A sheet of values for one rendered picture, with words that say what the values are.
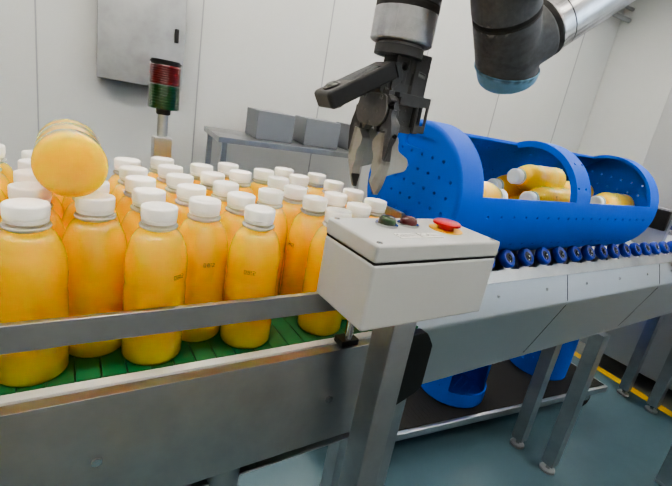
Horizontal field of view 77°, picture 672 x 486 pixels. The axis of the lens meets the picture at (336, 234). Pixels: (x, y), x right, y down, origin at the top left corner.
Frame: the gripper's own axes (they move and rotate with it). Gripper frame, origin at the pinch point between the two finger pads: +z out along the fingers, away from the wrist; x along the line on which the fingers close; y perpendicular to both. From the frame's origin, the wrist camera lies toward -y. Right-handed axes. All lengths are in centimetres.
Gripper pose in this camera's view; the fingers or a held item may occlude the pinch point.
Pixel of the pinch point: (361, 181)
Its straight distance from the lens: 65.7
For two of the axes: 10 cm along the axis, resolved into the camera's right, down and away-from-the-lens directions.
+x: -5.2, -3.3, 7.9
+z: -1.7, 9.4, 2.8
